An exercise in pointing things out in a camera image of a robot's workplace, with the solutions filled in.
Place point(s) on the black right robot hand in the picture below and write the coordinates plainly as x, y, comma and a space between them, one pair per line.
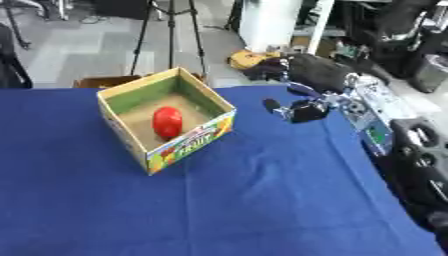
308, 110

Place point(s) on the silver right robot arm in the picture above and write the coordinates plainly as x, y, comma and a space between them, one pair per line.
402, 140

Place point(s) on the tan cardboard box green inside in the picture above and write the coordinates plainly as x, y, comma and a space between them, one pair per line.
169, 116

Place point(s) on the brown cardboard box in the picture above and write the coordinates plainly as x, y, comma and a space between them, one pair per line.
108, 81

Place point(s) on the black bag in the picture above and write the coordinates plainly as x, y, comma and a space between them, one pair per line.
315, 71

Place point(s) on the yellow bag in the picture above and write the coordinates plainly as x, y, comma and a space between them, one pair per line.
248, 59

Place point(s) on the white cabinet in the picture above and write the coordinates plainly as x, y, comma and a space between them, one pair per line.
269, 24

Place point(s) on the grey bin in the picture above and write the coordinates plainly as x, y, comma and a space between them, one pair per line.
430, 74

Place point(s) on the red toy tomato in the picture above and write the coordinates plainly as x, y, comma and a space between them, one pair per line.
167, 122

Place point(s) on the black tripod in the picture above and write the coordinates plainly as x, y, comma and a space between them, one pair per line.
170, 36

